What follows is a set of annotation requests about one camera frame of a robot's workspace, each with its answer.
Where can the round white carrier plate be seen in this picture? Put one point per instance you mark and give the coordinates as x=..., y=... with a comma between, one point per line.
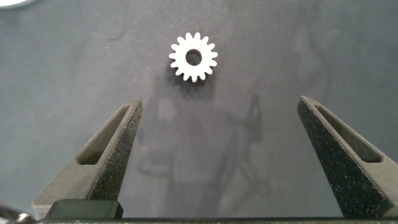
x=12, y=2

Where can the small steel planetary gear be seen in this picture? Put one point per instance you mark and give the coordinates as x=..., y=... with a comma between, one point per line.
x=180, y=58

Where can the dark mat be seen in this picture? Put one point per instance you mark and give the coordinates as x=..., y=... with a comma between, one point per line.
x=280, y=46

